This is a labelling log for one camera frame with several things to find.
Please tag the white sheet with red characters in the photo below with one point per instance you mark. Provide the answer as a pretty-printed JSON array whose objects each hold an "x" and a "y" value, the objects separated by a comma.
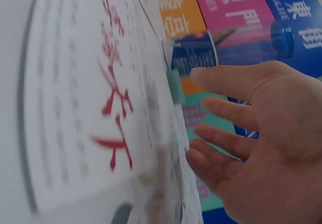
[{"x": 83, "y": 95}]

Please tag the colourful printed game board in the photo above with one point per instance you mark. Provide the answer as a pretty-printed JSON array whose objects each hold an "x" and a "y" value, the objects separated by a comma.
[{"x": 226, "y": 12}]

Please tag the mint green small block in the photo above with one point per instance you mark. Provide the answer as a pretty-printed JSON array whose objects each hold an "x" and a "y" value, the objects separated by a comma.
[{"x": 175, "y": 86}]

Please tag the blue round game piece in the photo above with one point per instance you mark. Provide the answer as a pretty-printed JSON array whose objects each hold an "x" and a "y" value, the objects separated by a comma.
[{"x": 282, "y": 40}]

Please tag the person's right hand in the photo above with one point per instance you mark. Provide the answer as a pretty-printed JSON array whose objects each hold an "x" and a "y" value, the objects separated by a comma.
[{"x": 281, "y": 138}]

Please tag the white sheet with grey print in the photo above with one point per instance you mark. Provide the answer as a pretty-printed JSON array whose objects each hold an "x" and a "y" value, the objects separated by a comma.
[{"x": 176, "y": 183}]

